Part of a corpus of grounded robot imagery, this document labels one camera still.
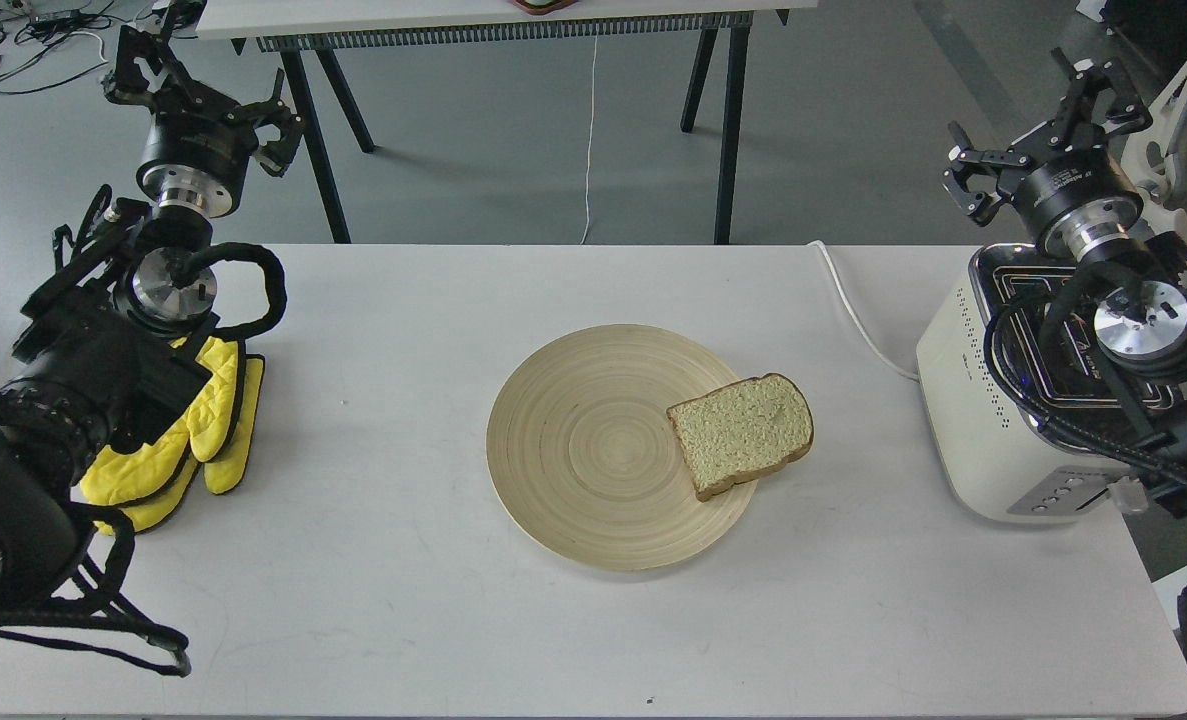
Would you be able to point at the cream white toaster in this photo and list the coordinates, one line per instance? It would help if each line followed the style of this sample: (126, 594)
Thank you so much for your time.
(1022, 395)

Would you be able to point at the white background table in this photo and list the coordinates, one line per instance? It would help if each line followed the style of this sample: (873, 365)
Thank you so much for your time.
(292, 28)

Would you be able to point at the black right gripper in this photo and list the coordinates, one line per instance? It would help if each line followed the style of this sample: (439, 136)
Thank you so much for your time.
(1072, 204)

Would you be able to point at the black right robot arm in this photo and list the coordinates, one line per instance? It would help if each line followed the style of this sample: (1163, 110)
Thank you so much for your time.
(1121, 267)

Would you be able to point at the round bamboo plate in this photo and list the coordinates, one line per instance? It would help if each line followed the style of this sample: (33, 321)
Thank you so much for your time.
(584, 459)

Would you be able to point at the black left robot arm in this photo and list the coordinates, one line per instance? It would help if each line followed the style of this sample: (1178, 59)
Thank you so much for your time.
(111, 355)

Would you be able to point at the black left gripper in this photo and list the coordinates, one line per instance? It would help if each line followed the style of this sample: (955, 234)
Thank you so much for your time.
(205, 158)

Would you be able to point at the slice of white bread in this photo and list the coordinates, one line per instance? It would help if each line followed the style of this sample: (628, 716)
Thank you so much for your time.
(742, 432)

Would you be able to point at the yellow oven mitt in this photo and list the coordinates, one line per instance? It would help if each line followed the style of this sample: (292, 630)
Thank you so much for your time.
(212, 440)

